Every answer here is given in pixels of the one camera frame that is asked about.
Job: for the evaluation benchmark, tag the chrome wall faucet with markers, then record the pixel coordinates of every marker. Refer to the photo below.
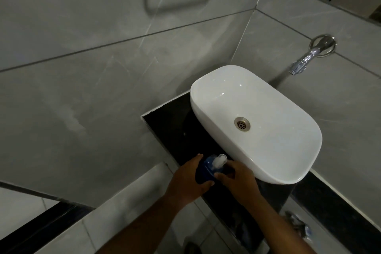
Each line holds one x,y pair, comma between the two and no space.
312,54

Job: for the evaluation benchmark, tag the white ceramic wash basin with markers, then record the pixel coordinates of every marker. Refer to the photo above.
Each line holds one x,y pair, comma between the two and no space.
256,122

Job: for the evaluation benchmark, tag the chrome angle valve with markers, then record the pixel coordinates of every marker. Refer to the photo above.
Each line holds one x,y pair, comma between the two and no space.
299,225

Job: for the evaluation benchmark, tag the person's left forearm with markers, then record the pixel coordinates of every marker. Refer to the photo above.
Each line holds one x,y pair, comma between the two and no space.
143,228

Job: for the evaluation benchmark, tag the person's right thumb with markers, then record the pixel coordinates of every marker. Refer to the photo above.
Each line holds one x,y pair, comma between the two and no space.
223,177

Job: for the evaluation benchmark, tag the metal basin drain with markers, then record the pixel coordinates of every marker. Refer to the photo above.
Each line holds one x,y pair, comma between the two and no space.
242,123

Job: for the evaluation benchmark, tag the person's right hand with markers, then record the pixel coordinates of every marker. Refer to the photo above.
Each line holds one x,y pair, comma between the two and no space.
242,184

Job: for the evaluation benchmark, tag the person's left hand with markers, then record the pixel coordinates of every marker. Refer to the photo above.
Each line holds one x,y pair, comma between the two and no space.
184,181

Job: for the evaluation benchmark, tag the blue spray bottle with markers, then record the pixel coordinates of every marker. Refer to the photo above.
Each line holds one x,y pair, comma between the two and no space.
210,169

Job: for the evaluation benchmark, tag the person's left thumb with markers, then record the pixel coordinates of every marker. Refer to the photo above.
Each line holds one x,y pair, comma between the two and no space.
205,186

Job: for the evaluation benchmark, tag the person's right forearm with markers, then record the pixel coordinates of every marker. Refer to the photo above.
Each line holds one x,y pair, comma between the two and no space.
276,230

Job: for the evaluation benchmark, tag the black stone counter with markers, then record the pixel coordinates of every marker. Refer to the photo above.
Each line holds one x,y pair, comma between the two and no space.
232,173

